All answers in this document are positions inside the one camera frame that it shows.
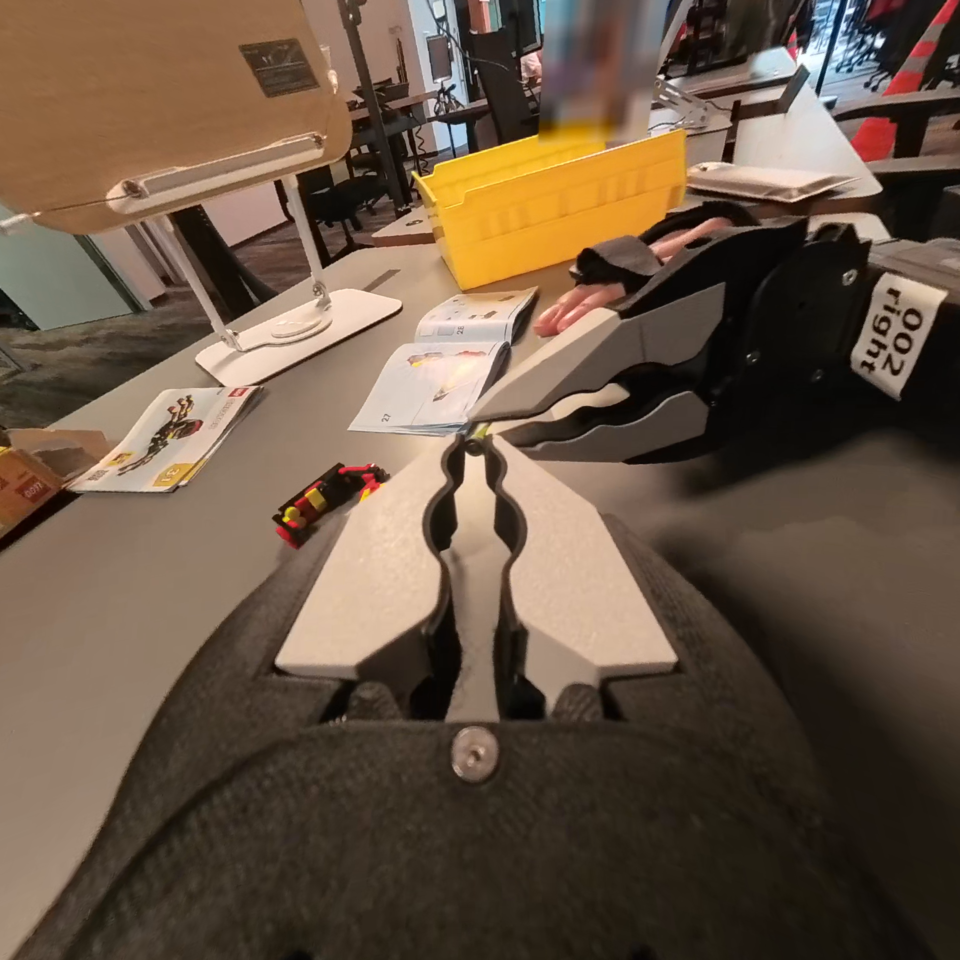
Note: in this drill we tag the orange traffic cone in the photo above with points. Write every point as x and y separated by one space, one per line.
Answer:
919 52

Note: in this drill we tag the black red yellow lego model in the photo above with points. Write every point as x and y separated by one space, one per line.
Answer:
322 502

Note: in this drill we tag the open instruction booklet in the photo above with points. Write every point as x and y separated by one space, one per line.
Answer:
442 382

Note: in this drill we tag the black tripod stand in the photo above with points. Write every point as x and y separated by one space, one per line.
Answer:
375 97

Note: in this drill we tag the wooden board on white stand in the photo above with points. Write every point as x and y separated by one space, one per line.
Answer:
150 90

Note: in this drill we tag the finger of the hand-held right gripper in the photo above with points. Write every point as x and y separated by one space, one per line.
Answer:
645 435
600 345

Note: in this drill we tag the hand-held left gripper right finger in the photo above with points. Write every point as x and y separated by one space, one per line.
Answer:
592 600

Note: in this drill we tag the yellow plastic bin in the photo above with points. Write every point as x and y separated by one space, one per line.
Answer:
562 217

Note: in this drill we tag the closed instruction booklet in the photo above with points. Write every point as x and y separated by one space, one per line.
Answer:
165 442

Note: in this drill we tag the yellow-green lego claw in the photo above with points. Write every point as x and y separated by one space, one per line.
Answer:
478 432

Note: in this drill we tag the orange cardboard lego box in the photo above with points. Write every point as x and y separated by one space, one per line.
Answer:
26 487

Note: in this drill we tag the clear acrylic desk stand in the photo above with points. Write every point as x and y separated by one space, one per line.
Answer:
686 101

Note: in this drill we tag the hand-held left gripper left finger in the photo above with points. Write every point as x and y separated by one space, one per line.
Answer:
367 592

